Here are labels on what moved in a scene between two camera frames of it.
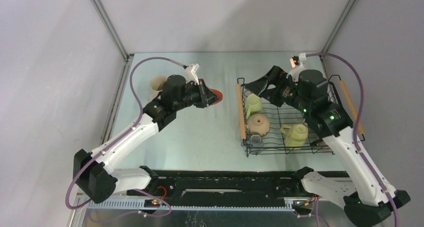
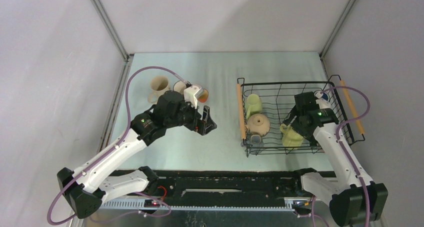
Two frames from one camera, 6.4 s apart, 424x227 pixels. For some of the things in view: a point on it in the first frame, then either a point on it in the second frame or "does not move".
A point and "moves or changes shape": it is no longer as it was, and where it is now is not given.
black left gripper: [211, 98] → [197, 124]
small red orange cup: [219, 94] moves or changes shape
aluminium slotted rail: [139, 205] does not move
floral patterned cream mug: [155, 84] does not move
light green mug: [254, 105] does not move
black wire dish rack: [267, 129] does not move
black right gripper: [275, 75] → [304, 133]
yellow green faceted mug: [295, 135] does not move
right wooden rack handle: [360, 127] does not move
